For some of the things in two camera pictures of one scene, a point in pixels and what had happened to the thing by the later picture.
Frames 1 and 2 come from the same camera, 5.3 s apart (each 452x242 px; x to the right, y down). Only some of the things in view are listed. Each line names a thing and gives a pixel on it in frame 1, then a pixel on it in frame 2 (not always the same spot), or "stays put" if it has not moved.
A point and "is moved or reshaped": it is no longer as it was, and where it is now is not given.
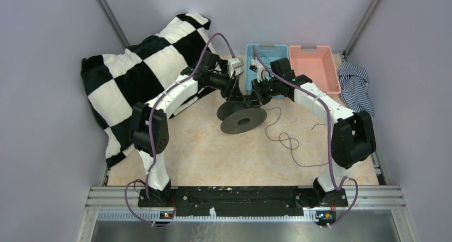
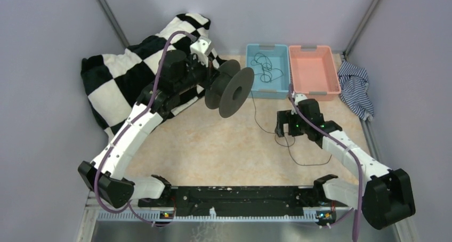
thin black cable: x=320 y=124 is moved or reshaped
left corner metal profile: x=110 y=15 stays put
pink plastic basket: x=317 y=63 stays put
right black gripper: x=256 y=97 -> x=285 y=117
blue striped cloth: x=354 y=85 stays put
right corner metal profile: x=352 y=45 stays put
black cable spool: x=238 y=118 is moved or reshaped
